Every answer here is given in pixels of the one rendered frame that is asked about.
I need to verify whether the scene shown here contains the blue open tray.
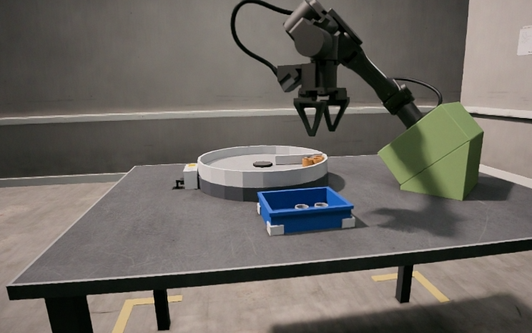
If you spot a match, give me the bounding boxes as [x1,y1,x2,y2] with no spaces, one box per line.
[257,187,353,233]

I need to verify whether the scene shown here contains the white round turntable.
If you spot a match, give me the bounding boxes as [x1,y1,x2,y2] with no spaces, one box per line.
[173,146,328,202]

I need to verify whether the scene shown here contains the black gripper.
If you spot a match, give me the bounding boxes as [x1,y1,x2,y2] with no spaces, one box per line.
[293,61,350,136]

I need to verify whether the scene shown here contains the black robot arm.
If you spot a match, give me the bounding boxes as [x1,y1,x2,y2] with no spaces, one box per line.
[277,0,435,130]

